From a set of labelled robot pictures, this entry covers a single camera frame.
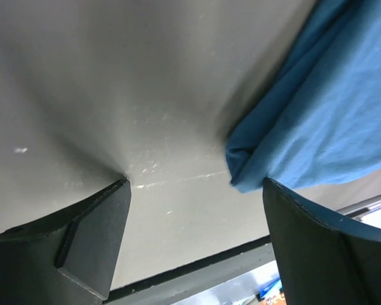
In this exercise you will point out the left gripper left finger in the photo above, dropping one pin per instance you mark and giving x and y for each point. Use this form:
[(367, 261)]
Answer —
[(69, 256)]

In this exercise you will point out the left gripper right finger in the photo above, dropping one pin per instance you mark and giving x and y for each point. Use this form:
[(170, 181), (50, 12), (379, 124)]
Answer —
[(323, 257)]

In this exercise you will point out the blue t shirt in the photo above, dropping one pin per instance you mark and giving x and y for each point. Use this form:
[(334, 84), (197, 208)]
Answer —
[(320, 121)]

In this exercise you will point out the blue white equipment box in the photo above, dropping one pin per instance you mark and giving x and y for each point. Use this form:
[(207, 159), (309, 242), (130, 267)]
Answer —
[(273, 289)]

